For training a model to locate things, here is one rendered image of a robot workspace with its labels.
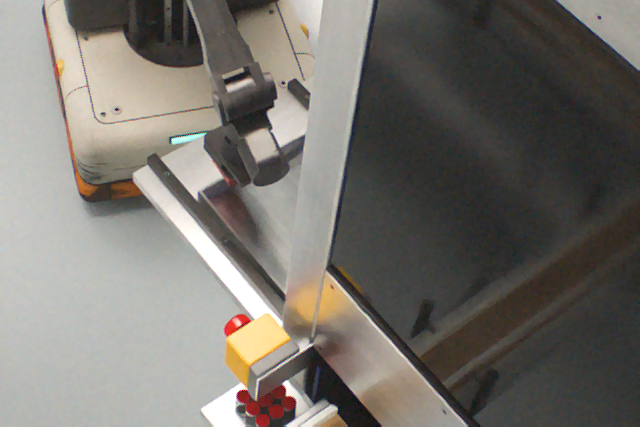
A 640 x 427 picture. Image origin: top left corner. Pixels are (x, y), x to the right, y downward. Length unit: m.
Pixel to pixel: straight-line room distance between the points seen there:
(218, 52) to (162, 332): 1.24
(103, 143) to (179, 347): 0.50
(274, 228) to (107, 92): 1.05
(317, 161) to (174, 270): 1.57
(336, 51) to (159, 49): 1.77
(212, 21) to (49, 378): 1.29
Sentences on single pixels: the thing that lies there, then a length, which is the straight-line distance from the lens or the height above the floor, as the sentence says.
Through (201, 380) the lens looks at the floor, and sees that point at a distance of 2.70.
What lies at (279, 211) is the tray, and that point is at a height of 0.88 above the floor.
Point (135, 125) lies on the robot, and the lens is 2.74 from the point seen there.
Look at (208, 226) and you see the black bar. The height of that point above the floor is 0.90.
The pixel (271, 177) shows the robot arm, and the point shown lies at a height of 1.06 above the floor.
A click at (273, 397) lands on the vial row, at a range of 1.65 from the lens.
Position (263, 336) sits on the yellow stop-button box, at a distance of 1.57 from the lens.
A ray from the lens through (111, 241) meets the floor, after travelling 2.89.
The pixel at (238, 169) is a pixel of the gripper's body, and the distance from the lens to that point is 1.77.
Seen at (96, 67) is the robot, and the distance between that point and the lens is 2.87.
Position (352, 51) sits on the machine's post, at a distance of 1.14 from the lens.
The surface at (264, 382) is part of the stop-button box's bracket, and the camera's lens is 1.57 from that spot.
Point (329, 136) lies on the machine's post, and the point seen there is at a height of 1.43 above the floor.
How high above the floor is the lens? 2.40
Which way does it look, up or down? 53 degrees down
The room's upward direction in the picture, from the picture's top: 9 degrees clockwise
